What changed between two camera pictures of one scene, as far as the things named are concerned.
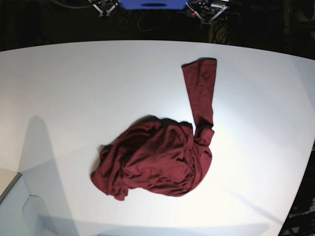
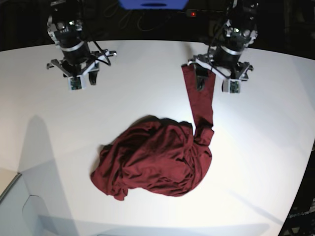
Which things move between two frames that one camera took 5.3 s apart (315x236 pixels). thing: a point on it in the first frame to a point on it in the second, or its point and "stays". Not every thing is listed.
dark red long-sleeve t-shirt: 160,157 stays
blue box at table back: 153,4 stays
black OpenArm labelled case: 300,219 stays
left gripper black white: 104,7 to 78,60
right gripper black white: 207,10 to 223,62
